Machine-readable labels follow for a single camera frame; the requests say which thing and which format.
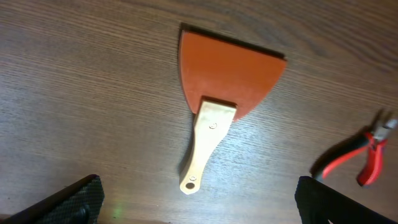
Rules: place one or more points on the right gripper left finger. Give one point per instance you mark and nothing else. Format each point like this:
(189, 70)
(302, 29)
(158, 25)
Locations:
(80, 203)

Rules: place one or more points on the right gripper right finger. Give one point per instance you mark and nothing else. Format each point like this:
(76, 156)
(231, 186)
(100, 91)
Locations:
(318, 203)

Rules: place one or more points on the red handled pliers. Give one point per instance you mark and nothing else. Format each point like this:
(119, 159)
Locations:
(371, 139)

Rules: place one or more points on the orange scraper with wooden handle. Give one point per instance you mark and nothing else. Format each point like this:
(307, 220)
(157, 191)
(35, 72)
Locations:
(222, 82)

